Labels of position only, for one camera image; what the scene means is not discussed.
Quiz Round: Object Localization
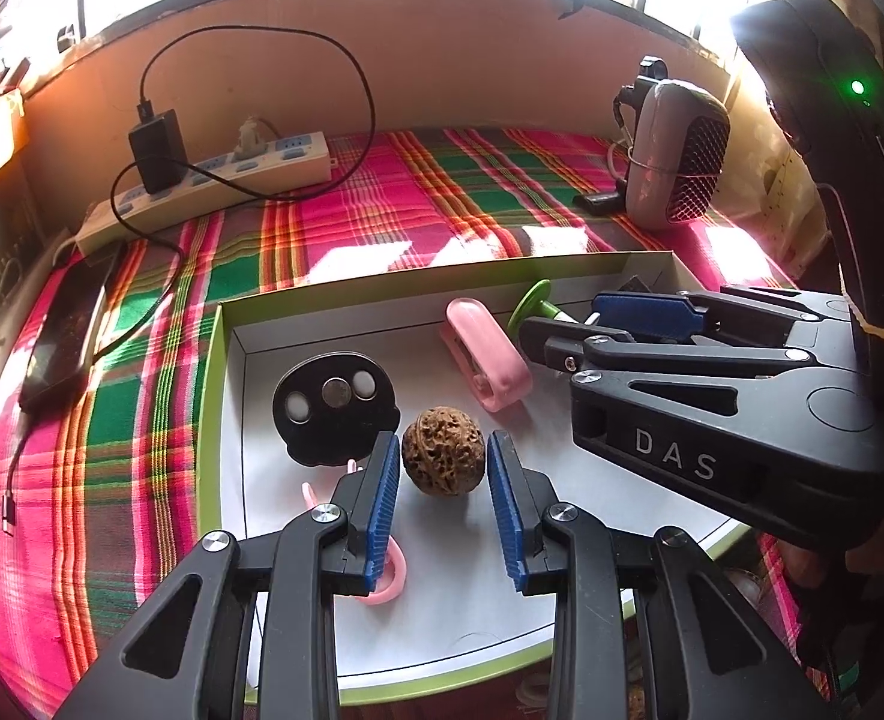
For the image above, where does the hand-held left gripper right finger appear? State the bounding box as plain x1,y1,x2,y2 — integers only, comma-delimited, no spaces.
487,430,837,720

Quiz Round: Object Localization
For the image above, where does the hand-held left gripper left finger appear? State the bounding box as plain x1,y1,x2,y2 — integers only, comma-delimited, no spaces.
55,431,401,720

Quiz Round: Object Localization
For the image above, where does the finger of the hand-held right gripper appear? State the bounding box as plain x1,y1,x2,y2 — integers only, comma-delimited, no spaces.
520,315,814,421
590,285,852,350

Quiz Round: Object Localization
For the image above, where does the brown walnut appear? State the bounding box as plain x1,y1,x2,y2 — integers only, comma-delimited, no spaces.
401,406,486,497

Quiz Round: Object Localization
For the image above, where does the black round magnet disc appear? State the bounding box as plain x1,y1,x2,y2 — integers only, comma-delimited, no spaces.
272,352,401,466

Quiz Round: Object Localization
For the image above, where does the green cardboard box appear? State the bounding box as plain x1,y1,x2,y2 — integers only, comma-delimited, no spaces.
197,251,758,707

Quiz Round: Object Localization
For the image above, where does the green suction cup holder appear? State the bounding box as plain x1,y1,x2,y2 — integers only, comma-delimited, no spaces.
507,280,587,335

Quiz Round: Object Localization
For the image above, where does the small black adapter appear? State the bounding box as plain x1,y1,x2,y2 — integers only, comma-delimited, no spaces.
573,191,627,215

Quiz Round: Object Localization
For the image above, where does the grey portable heater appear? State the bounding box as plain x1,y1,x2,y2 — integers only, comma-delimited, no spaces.
613,56,734,230

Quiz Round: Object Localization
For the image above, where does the dotted cream curtain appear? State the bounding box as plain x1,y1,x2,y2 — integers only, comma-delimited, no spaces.
760,142,822,271

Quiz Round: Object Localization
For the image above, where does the plaid cloth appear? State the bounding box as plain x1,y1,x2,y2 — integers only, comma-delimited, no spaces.
0,127,863,720

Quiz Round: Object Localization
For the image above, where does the white power strip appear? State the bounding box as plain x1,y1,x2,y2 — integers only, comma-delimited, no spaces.
74,130,334,256

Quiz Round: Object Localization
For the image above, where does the black phone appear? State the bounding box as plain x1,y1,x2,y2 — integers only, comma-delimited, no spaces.
20,240,124,412

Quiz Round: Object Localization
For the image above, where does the white plug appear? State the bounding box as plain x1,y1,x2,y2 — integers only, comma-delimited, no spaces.
233,116,264,158

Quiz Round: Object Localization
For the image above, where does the black charger adapter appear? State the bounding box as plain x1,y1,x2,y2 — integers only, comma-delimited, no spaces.
128,109,189,194

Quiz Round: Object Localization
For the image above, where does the black charger cable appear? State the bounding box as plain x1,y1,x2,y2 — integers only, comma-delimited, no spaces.
92,25,377,361

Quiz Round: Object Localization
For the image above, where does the short black usb cable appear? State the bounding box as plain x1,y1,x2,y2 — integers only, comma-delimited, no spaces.
0,409,38,537

